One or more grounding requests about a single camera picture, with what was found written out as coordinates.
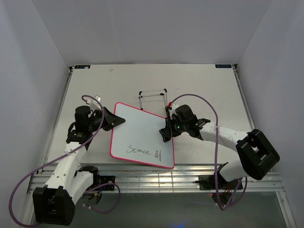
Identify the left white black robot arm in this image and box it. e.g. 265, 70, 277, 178
32, 105, 125, 226

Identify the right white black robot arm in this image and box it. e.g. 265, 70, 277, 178
160, 104, 280, 190

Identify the pink framed whiteboard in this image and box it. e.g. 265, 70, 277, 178
109, 102, 175, 169

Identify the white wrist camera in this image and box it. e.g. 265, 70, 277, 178
168, 102, 179, 110
85, 95, 102, 111

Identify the aluminium table frame rail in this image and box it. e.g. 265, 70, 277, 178
27, 164, 285, 193

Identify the left blue table label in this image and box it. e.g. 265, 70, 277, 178
74, 65, 91, 69

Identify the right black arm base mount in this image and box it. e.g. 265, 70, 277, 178
194, 175, 238, 190

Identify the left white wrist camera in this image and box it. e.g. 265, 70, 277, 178
85, 95, 102, 111

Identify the black wire easel stand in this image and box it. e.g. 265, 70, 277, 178
138, 88, 168, 110

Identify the right blue table label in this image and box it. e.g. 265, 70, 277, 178
215, 64, 232, 68

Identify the blue table label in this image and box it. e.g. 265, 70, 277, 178
215, 64, 232, 68
74, 65, 91, 69

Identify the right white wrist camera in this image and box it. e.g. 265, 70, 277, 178
168, 102, 179, 110

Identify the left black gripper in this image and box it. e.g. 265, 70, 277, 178
89, 107, 127, 133

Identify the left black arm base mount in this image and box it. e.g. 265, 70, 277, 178
96, 176, 115, 192

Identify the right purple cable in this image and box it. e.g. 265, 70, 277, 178
171, 94, 247, 211

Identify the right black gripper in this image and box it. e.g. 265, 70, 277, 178
161, 115, 188, 139

